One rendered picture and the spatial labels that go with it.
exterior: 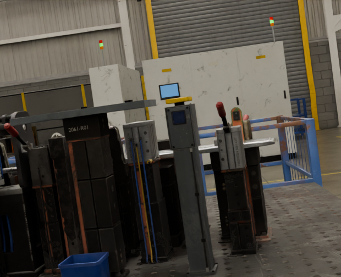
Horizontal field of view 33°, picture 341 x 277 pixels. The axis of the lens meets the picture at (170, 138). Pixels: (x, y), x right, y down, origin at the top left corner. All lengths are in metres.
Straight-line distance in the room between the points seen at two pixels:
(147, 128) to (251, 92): 8.22
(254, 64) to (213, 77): 0.74
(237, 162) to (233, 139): 0.07
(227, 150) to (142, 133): 0.25
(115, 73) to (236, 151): 8.28
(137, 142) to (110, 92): 8.20
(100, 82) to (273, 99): 2.94
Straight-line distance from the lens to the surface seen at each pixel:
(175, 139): 1.46
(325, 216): 2.04
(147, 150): 1.64
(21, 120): 1.55
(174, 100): 1.46
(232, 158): 1.60
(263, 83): 9.84
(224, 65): 9.80
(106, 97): 9.84
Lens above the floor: 1.14
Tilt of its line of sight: 3 degrees down
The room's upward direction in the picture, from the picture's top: 8 degrees counter-clockwise
